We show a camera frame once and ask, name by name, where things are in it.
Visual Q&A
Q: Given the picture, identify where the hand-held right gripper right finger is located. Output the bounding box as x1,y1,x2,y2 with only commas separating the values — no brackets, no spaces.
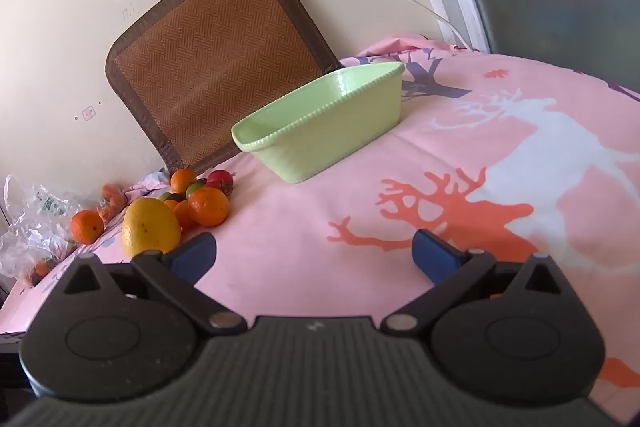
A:
381,229,577,336

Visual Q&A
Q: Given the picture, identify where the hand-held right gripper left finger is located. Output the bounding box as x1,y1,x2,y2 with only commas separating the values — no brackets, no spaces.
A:
47,232,247,336

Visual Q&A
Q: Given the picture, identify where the large yellow grapefruit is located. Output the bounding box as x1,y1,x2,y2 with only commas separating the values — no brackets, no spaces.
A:
122,198,182,259

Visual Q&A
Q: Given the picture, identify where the large orange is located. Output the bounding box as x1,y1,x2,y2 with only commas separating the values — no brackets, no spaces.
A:
187,188,230,228

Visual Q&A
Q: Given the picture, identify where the red tomato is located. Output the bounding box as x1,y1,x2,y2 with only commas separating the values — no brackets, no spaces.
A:
206,170,235,196

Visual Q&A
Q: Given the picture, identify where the green plastic basket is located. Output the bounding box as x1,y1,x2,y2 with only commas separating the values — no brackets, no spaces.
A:
231,62,405,184

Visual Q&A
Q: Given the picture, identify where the medium orange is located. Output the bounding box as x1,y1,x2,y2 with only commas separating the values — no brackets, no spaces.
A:
173,200,199,232
170,169,197,194
70,210,105,244

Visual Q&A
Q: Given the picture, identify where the pink deer printed blanket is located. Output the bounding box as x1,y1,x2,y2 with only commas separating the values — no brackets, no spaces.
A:
0,34,640,413

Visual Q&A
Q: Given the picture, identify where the clear plastic bag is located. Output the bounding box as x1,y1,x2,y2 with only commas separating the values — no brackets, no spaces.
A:
0,174,83,288

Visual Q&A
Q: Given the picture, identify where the brown woven seat mat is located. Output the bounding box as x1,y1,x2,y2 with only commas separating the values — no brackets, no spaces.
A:
105,0,346,175

